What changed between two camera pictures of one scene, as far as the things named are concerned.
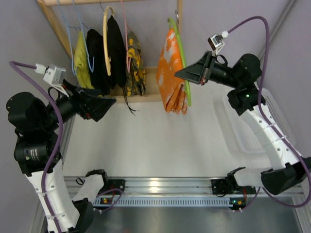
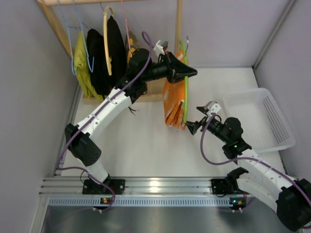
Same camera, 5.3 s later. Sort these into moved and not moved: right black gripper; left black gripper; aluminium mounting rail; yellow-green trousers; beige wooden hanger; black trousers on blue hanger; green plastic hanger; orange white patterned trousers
Moved: green plastic hanger; left black gripper; orange white patterned trousers; right black gripper
Not moved: yellow-green trousers; beige wooden hanger; aluminium mounting rail; black trousers on blue hanger
